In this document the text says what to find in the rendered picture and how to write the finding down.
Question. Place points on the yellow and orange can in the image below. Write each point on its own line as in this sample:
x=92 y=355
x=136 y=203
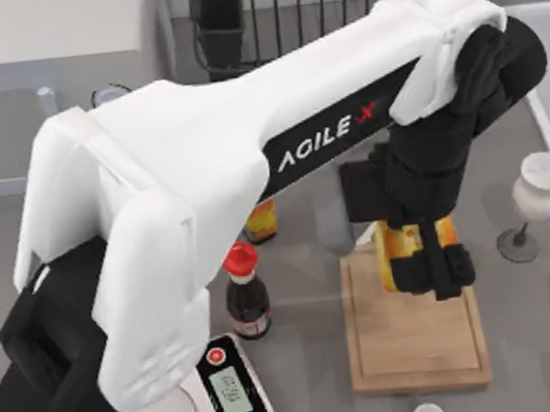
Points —
x=262 y=222
x=399 y=239

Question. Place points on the wooden cutting board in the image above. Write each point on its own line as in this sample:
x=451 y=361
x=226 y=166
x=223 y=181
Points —
x=417 y=343

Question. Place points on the white wine glass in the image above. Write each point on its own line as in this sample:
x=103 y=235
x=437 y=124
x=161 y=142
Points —
x=539 y=188

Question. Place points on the dark cola bottle red cap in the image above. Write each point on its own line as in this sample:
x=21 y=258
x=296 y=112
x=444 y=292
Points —
x=246 y=297

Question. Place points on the kitchen scale with black panel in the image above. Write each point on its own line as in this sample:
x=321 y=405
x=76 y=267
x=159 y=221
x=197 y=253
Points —
x=230 y=392

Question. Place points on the black container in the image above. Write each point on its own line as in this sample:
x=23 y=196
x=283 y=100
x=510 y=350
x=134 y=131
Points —
x=217 y=25

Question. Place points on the small pale bottle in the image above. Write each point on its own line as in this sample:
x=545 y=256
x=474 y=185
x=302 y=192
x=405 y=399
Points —
x=46 y=99

